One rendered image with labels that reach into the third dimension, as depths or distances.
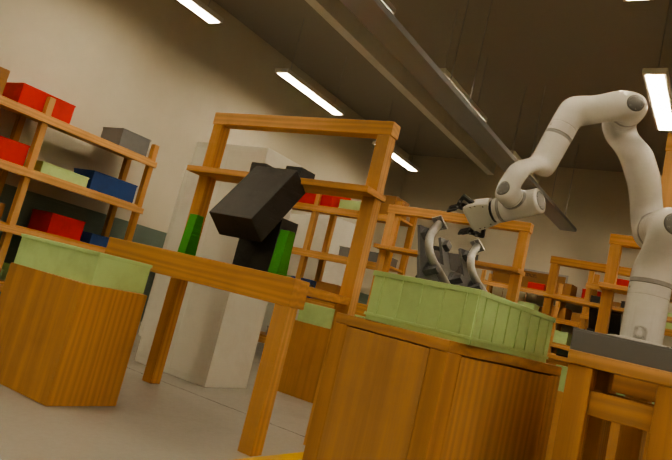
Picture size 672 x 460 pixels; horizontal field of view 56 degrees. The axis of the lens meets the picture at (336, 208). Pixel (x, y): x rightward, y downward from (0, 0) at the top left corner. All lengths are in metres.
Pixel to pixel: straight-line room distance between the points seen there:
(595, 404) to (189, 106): 7.91
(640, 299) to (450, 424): 0.69
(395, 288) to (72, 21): 6.57
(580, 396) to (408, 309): 0.57
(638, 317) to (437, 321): 0.59
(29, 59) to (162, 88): 1.87
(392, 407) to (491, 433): 0.35
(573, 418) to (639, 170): 0.79
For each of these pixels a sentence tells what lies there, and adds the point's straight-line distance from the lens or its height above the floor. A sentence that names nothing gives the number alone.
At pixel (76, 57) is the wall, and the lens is 8.21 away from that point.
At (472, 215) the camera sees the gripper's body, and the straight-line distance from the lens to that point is 2.20.
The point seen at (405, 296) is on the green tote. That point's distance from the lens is 2.14.
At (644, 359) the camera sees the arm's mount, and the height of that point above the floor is 0.87.
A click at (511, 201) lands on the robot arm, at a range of 2.07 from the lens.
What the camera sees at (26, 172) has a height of 1.38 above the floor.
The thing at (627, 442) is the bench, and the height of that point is 0.55.
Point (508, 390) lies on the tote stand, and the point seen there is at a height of 0.67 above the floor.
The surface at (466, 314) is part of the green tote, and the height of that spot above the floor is 0.88.
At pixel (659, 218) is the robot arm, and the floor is 1.29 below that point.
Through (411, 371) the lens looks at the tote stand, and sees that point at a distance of 2.06.
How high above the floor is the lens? 0.80
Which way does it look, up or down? 9 degrees up
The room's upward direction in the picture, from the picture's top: 14 degrees clockwise
